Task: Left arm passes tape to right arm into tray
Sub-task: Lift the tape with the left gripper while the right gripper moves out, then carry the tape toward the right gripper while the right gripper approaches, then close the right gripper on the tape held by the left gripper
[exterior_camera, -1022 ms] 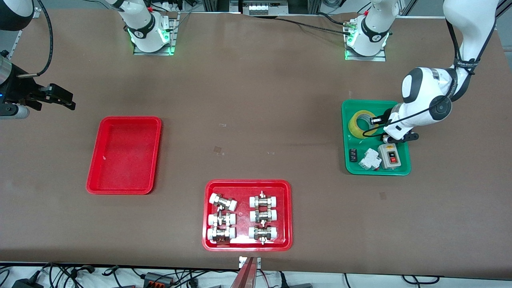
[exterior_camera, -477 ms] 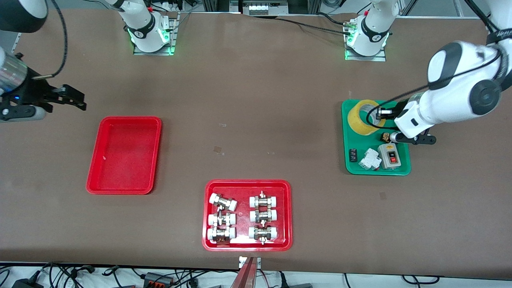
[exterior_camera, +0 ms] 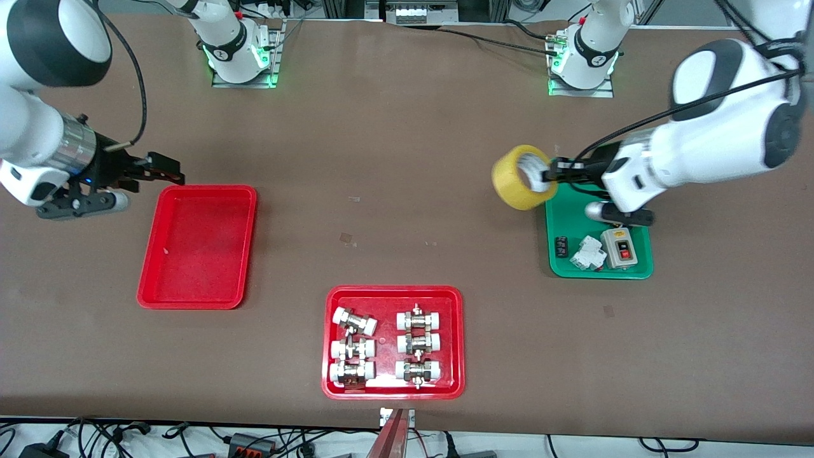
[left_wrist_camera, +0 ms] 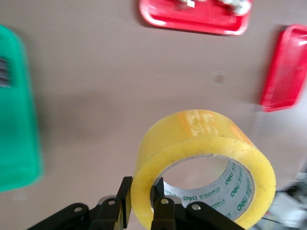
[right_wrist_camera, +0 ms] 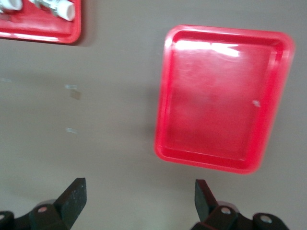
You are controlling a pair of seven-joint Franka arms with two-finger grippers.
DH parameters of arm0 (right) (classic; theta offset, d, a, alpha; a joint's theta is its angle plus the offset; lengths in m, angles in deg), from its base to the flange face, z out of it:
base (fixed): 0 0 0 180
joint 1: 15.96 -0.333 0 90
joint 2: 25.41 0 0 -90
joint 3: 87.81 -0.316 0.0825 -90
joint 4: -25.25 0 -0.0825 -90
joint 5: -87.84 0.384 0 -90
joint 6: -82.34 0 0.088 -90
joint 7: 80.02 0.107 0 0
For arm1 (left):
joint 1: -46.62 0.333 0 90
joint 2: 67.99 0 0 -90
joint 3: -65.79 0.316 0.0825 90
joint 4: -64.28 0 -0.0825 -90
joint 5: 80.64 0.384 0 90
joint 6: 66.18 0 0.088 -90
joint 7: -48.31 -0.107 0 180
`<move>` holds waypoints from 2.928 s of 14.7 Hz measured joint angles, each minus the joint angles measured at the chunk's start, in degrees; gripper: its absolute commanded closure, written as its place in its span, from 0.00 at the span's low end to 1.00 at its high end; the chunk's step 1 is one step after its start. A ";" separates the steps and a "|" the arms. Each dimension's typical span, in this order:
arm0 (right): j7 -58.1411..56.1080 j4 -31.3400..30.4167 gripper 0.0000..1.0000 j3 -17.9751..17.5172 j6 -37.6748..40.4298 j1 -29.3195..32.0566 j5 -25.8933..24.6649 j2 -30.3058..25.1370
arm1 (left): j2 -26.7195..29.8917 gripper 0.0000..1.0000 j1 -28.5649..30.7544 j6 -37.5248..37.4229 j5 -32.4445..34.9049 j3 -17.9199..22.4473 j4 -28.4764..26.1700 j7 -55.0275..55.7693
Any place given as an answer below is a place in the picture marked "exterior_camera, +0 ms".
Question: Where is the yellow tape roll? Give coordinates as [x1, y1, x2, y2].
[492, 144, 560, 212]

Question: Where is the green plastic tray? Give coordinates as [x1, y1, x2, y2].
[544, 180, 654, 280]

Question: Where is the empty red plastic tray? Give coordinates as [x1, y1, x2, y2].
[137, 184, 258, 310]

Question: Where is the red tray holding valves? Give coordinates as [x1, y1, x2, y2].
[321, 285, 466, 401]

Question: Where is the white circuit breaker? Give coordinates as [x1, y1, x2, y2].
[569, 235, 606, 272]

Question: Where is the metal valve with white ends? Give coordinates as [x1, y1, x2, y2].
[397, 331, 442, 356]
[396, 304, 443, 331]
[394, 359, 443, 390]
[329, 361, 376, 389]
[333, 307, 378, 337]
[330, 337, 376, 361]

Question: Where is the grey terminal block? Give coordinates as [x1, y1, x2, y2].
[387, 2, 460, 26]

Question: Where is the black box with orange levers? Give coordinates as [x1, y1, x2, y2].
[226, 433, 278, 458]

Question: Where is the black power adapter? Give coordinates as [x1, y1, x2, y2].
[19, 442, 68, 458]

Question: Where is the red metal bar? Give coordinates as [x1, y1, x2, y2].
[366, 408, 411, 458]

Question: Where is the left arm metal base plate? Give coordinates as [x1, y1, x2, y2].
[548, 75, 615, 98]

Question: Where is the grey switch box red button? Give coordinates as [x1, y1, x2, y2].
[600, 227, 638, 270]

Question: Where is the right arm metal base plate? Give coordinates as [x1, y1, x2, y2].
[212, 19, 284, 88]

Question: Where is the short black table cable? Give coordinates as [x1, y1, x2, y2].
[504, 19, 563, 41]

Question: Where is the long black table cable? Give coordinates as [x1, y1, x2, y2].
[438, 25, 563, 57]

